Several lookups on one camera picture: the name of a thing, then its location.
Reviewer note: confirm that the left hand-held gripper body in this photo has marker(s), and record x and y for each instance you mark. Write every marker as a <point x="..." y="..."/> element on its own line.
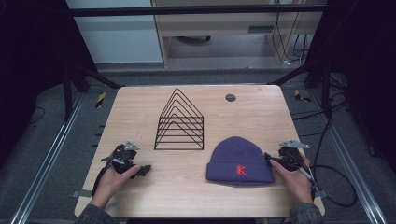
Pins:
<point x="124" y="154"/>

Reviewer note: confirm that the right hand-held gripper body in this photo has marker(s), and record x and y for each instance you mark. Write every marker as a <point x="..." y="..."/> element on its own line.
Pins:
<point x="290" y="157"/>

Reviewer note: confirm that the purple knit beanie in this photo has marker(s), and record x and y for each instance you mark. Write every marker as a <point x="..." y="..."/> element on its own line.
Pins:
<point x="238" y="155"/>

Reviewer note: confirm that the person's right hand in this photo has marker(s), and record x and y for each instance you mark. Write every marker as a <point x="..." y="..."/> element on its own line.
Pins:
<point x="295" y="186"/>

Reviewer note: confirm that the person's left hand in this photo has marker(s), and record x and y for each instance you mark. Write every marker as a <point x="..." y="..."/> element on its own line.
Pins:
<point x="109" y="186"/>

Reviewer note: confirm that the yellow black striped tape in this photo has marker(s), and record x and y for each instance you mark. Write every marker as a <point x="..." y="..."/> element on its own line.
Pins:
<point x="100" y="100"/>
<point x="300" y="96"/>

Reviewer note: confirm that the white cabinet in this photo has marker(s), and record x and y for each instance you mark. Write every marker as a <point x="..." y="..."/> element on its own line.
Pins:
<point x="118" y="37"/>

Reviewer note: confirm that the black curtain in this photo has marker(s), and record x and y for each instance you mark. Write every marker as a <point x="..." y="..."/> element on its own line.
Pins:
<point x="28" y="62"/>
<point x="364" y="62"/>

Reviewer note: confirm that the light wooden desk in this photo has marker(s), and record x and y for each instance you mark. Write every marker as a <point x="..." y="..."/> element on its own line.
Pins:
<point x="218" y="23"/>

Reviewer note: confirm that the grey metal table bracket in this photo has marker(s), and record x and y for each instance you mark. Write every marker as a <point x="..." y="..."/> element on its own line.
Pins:
<point x="322" y="194"/>
<point x="81" y="193"/>

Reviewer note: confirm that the aluminium floor rail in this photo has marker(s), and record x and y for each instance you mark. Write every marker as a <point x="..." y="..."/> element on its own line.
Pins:
<point x="351" y="161"/>
<point x="46" y="158"/>

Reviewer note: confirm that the black metal frame strut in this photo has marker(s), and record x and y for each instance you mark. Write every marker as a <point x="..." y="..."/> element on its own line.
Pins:
<point x="93" y="74"/>
<point x="299" y="73"/>

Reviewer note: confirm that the black horizontal frame bar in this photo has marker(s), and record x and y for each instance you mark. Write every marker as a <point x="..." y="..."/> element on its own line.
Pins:
<point x="186" y="11"/>

